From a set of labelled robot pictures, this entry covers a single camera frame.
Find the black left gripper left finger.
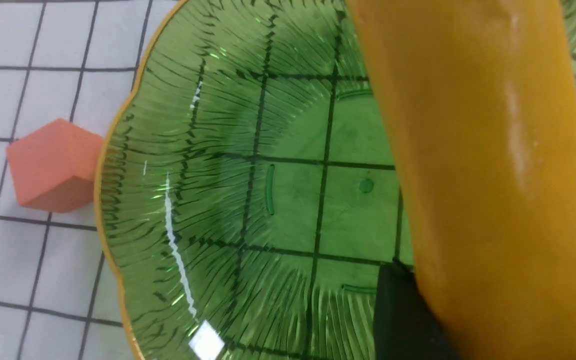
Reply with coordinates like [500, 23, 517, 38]
[373, 259, 460, 360]

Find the yellow toy banana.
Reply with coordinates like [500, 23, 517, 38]
[348, 0, 576, 360]

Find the green glass leaf plate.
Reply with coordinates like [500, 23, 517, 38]
[94, 0, 576, 360]

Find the checkered white tablecloth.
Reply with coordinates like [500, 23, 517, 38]
[0, 0, 176, 360]

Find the orange foam cube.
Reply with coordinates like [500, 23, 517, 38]
[6, 118, 105, 214]

